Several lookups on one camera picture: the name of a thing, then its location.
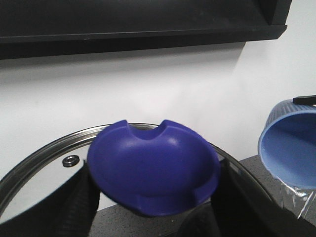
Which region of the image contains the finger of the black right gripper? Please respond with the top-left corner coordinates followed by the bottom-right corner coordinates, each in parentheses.
top-left (292, 95), bottom-right (316, 105)

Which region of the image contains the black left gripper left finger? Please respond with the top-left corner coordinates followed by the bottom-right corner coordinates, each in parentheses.
top-left (0, 164), bottom-right (100, 237)

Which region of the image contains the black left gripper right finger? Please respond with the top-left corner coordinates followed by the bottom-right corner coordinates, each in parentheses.
top-left (179, 158), bottom-right (316, 237)

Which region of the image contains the light blue ribbed cup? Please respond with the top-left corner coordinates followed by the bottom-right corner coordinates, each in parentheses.
top-left (258, 99), bottom-right (316, 189)

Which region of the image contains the glass lid with blue knob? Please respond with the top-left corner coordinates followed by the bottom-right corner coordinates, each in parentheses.
top-left (0, 119), bottom-right (284, 237)

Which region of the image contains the black range hood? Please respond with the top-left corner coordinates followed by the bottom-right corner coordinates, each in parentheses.
top-left (0, 0), bottom-right (291, 59)

